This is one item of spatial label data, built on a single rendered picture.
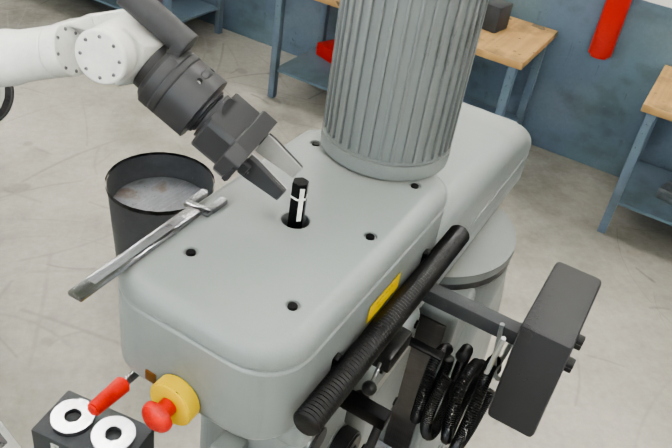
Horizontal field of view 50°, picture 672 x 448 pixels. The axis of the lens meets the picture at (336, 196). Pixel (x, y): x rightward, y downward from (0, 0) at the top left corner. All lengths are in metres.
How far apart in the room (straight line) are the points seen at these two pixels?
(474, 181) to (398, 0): 0.53
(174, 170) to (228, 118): 2.62
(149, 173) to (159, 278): 2.67
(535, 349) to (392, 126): 0.40
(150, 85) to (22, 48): 0.18
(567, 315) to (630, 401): 2.55
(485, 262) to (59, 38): 0.92
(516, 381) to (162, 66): 0.71
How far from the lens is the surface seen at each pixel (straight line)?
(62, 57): 0.95
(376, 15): 0.94
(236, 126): 0.87
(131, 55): 0.86
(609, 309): 4.15
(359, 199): 0.99
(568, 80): 5.24
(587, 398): 3.60
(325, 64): 5.48
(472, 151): 1.44
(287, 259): 0.86
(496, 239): 1.56
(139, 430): 1.65
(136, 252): 0.85
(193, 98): 0.86
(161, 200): 3.34
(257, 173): 0.87
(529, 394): 1.19
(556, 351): 1.12
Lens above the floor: 2.44
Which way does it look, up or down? 34 degrees down
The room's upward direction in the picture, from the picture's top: 9 degrees clockwise
